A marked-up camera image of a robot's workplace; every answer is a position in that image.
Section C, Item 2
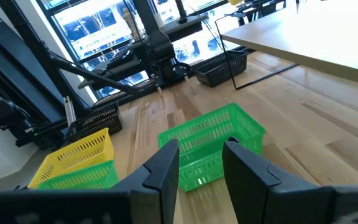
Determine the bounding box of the silver aluminium profile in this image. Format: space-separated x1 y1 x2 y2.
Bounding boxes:
63 95 76 127

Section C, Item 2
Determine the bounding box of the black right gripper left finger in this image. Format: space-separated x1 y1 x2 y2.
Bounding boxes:
0 139 180 224

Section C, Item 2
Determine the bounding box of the green plastic basket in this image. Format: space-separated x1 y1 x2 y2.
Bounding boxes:
157 103 266 192
37 160 119 190

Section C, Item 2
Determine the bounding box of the black folded panel stand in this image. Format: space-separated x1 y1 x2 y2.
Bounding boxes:
0 17 71 149

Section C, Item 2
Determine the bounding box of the beige tall object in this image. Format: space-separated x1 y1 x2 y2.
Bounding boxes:
121 7 143 42

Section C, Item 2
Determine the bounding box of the black platform table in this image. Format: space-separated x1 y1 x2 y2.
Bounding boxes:
158 14 210 44

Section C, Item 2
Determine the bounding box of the yellow plastic basket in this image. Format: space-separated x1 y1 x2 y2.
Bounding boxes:
27 128 115 189

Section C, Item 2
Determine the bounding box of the black plastic basket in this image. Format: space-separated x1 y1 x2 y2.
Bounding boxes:
193 50 249 88
63 101 124 144

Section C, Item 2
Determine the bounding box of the black metal frame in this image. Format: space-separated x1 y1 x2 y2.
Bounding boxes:
0 0 155 119

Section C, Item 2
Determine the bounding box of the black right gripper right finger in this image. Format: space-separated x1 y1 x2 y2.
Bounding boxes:
222 136 358 224

